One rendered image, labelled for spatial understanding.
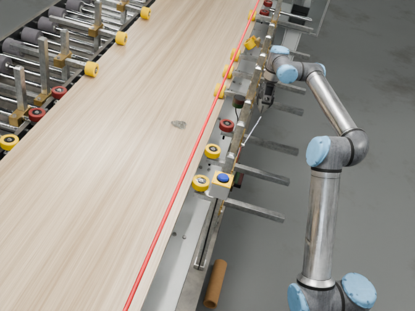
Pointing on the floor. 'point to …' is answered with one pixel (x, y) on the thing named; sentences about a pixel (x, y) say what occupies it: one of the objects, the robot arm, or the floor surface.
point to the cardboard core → (215, 284)
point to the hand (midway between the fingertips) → (261, 111)
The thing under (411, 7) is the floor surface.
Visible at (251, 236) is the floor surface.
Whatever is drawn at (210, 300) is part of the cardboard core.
